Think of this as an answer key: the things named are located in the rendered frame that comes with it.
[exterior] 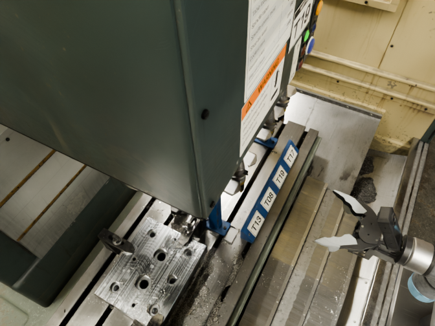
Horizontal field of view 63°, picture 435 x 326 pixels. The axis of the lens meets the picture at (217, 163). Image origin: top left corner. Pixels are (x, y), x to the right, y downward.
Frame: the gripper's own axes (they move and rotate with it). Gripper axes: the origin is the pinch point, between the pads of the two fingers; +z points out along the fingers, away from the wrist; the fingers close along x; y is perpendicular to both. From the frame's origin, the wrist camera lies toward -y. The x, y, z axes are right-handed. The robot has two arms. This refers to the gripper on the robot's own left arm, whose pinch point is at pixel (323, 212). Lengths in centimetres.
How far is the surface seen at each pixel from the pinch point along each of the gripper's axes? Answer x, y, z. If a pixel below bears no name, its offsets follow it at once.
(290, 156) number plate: 40, 36, 18
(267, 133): 24.1, 8.4, 24.0
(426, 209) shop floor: 108, 130, -64
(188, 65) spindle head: -27, -59, 16
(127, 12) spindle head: -28, -63, 20
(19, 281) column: -45, 42, 83
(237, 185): 2.6, 8.5, 24.1
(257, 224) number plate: 7.0, 36.8, 18.0
